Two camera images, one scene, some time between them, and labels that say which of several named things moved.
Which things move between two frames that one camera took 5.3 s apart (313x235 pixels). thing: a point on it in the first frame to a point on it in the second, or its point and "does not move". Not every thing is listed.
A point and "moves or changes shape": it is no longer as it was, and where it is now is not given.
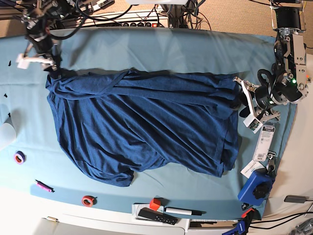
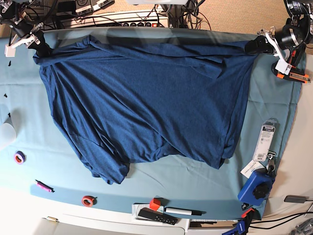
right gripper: x=42 y=52 to x=28 y=41
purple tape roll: x=19 y=157 does not move
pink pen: x=44 y=187 does not move
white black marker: x=184 y=211 does not move
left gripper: x=258 y=99 to x=282 y=40
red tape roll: x=89 y=200 does not move
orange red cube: x=155 y=203 does not move
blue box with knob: x=256 y=188 does not move
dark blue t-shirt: x=114 y=123 moves or changes shape
